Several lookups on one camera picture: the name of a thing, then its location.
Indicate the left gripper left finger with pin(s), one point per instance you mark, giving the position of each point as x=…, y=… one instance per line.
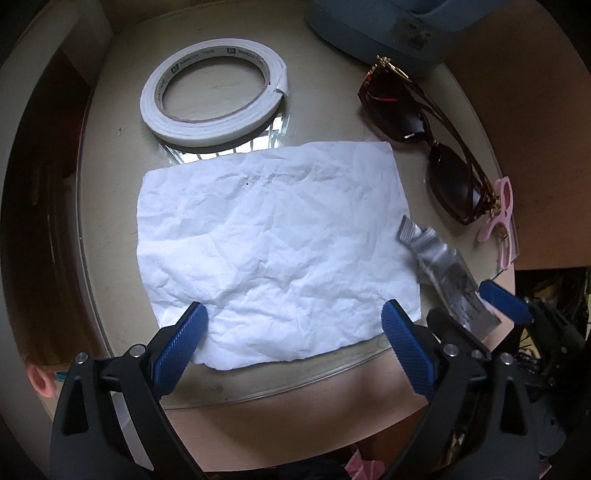
x=87, y=441

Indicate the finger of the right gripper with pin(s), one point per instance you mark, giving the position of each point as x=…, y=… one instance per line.
x=554, y=363

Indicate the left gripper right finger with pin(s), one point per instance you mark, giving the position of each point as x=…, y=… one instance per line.
x=478, y=424

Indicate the silver sachet packet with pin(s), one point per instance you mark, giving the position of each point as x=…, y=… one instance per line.
x=450, y=276

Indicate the pink striped fabric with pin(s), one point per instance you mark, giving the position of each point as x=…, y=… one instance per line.
x=361, y=469

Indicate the pink clothes peg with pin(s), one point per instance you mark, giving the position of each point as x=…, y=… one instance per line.
x=500, y=222

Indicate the crumpled white paper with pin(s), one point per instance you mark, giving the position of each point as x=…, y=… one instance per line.
x=292, y=251

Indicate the dark sunglasses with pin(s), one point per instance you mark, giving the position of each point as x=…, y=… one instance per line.
x=402, y=110

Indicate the glass table plate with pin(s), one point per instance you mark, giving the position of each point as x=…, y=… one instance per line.
x=322, y=106

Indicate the white tape roll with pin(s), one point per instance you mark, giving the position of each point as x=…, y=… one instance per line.
x=214, y=93

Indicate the blue plastic pitcher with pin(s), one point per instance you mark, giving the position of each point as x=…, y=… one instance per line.
x=417, y=35

